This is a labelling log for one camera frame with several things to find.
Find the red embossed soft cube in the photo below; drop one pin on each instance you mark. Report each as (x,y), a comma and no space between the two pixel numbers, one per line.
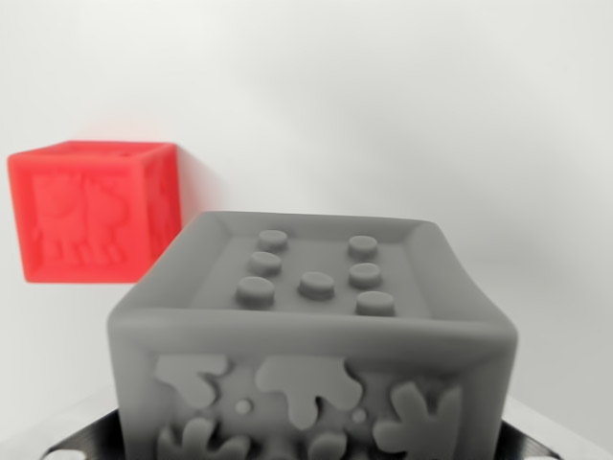
(81,211)

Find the grey embossed soft cube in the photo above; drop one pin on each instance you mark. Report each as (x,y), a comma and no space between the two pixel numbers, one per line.
(311,330)

